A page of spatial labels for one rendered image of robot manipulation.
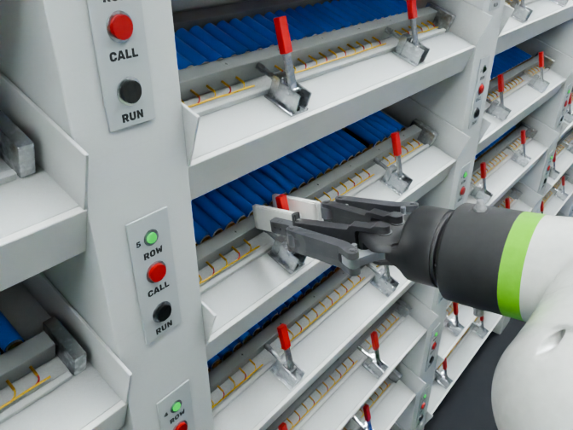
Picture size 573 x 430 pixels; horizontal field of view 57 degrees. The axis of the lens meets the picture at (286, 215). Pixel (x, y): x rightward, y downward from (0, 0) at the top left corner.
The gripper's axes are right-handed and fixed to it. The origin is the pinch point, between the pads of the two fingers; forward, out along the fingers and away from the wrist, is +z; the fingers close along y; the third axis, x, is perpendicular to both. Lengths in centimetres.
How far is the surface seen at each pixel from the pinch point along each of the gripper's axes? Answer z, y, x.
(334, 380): 11.0, 18.4, -43.3
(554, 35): 2, 115, 4
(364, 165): 4.4, 23.7, -2.2
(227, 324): -0.8, -12.4, -7.4
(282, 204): 0.1, -0.3, 1.5
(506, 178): 3, 85, -26
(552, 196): 13, 164, -63
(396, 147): 0.0, 26.2, 0.3
